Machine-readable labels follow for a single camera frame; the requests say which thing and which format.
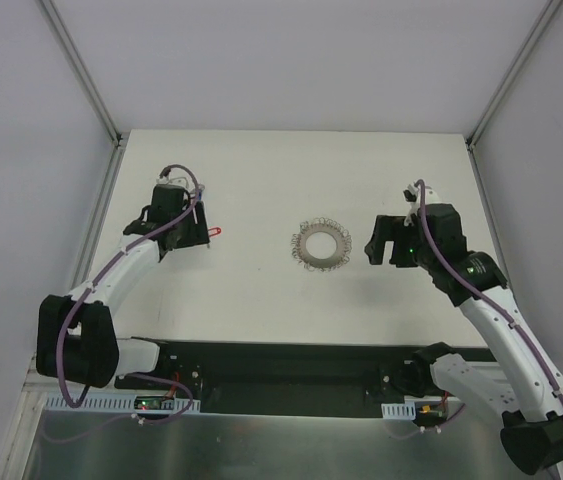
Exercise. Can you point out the left white cable duct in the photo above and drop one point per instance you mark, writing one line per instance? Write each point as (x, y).
(125, 403)

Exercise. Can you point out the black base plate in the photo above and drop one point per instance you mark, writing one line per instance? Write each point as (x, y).
(339, 381)

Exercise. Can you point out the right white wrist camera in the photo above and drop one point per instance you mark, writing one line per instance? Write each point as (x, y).
(416, 195)

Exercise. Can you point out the right aluminium frame post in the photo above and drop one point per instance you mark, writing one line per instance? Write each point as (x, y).
(523, 55)

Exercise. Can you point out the metal disc with keyrings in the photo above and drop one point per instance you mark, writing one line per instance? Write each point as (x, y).
(321, 244)

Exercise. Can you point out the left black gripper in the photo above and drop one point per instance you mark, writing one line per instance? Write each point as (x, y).
(195, 232)

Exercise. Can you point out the aluminium frame post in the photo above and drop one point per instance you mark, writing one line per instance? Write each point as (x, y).
(523, 55)
(67, 45)

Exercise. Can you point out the left aluminium frame post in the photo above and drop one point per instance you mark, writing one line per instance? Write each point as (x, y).
(67, 45)

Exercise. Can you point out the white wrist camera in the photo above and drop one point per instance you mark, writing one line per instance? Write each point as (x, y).
(416, 195)
(181, 177)

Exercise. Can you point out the right white cable duct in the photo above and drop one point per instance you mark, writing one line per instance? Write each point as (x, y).
(399, 411)

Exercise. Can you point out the white cable duct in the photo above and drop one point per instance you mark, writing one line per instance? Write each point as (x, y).
(399, 411)
(125, 403)

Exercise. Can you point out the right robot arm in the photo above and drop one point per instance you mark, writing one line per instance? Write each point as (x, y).
(529, 412)

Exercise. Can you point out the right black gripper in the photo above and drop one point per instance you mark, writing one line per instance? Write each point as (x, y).
(394, 242)

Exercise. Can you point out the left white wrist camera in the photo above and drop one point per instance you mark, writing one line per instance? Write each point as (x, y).
(181, 177)

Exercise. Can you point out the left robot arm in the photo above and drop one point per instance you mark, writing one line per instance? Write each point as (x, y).
(76, 339)

